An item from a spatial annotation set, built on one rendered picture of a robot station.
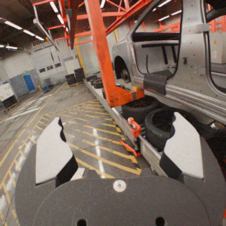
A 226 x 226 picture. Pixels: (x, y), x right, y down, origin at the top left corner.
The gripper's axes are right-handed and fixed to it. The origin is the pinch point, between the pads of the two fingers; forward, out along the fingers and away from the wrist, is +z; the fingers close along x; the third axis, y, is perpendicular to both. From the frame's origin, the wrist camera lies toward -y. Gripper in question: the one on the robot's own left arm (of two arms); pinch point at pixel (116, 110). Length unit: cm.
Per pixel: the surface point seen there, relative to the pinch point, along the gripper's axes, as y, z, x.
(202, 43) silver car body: -20, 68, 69
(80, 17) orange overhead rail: -193, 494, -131
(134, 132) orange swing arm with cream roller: 71, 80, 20
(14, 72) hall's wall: -11, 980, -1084
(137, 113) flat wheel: 75, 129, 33
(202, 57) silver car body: -9, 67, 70
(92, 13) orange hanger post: -67, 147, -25
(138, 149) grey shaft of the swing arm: 102, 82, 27
